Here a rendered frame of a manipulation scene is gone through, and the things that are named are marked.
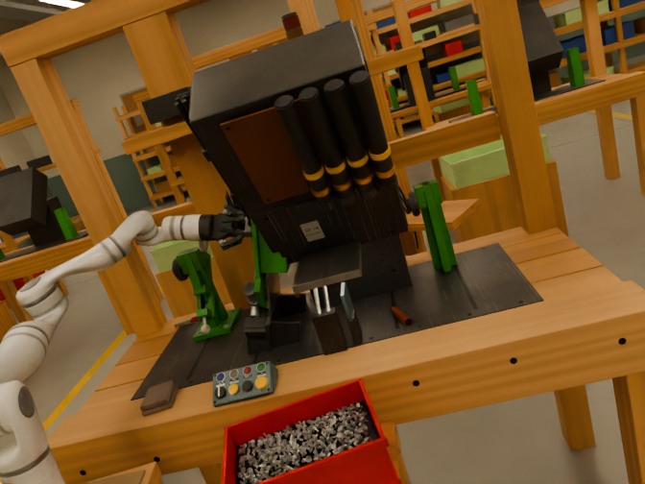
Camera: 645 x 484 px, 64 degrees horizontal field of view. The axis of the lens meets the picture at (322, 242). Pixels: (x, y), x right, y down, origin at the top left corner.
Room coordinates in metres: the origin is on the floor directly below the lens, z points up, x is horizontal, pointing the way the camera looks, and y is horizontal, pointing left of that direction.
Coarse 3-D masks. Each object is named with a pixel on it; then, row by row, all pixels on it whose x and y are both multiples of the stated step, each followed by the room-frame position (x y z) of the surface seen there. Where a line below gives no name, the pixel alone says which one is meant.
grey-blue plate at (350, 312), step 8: (344, 288) 1.20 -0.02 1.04; (344, 296) 1.16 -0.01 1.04; (344, 304) 1.16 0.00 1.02; (352, 304) 1.25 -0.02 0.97; (352, 312) 1.20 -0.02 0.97; (352, 320) 1.17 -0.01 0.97; (352, 328) 1.17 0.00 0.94; (360, 328) 1.22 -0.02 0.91; (352, 336) 1.17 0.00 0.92; (360, 336) 1.17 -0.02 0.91
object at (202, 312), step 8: (208, 256) 1.63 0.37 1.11; (208, 264) 1.62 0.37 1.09; (208, 288) 1.55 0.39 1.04; (200, 296) 1.53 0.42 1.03; (208, 296) 1.55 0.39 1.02; (200, 304) 1.54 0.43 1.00; (208, 304) 1.53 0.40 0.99; (200, 312) 1.49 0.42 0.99; (208, 312) 1.49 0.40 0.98; (200, 320) 1.50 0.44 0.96
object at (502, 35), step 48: (480, 0) 1.56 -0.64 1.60; (144, 48) 1.69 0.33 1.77; (48, 96) 1.74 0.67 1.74; (528, 96) 1.52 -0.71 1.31; (48, 144) 1.75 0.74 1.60; (192, 144) 1.68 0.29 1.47; (528, 144) 1.52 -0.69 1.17; (96, 192) 1.74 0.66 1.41; (192, 192) 1.69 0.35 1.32; (528, 192) 1.53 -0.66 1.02; (96, 240) 1.75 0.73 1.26; (144, 288) 1.77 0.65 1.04; (240, 288) 1.68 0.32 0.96
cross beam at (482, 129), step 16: (448, 128) 1.64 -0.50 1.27; (464, 128) 1.64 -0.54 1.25; (480, 128) 1.63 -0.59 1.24; (496, 128) 1.62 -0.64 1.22; (400, 144) 1.67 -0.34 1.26; (416, 144) 1.66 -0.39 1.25; (432, 144) 1.65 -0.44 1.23; (448, 144) 1.65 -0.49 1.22; (464, 144) 1.64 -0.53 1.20; (480, 144) 1.63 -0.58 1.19; (400, 160) 1.67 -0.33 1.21; (416, 160) 1.66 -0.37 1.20; (176, 208) 1.80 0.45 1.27; (192, 208) 1.79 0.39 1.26; (160, 224) 1.81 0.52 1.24
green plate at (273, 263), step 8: (256, 232) 1.28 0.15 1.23; (256, 240) 1.28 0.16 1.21; (264, 240) 1.29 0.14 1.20; (256, 248) 1.28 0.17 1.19; (264, 248) 1.29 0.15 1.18; (256, 256) 1.28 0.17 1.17; (264, 256) 1.29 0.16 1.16; (272, 256) 1.29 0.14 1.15; (280, 256) 1.28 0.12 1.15; (256, 264) 1.28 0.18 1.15; (264, 264) 1.29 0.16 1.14; (272, 264) 1.29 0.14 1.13; (280, 264) 1.29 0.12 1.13; (288, 264) 1.32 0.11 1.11; (256, 272) 1.28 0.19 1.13; (264, 272) 1.29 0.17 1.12; (272, 272) 1.29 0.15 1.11; (280, 272) 1.29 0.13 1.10
